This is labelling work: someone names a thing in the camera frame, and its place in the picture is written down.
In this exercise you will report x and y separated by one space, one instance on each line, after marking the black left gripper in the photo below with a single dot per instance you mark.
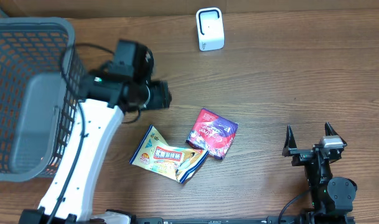
162 97

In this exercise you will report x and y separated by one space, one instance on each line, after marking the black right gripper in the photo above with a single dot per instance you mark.
301 155

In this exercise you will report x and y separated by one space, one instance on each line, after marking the yellow snack packet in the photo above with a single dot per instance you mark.
176 163

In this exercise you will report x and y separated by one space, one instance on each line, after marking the red purple pad packet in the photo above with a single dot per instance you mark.
212 133

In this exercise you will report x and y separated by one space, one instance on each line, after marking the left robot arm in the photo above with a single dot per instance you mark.
106 98

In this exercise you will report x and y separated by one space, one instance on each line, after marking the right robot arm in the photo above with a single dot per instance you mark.
332 197

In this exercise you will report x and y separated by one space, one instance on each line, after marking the white barcode scanner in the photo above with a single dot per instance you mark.
210 29

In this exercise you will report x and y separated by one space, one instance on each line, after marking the dark grey plastic basket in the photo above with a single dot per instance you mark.
39 71

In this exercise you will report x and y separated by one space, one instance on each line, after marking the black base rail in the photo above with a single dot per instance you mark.
267 220

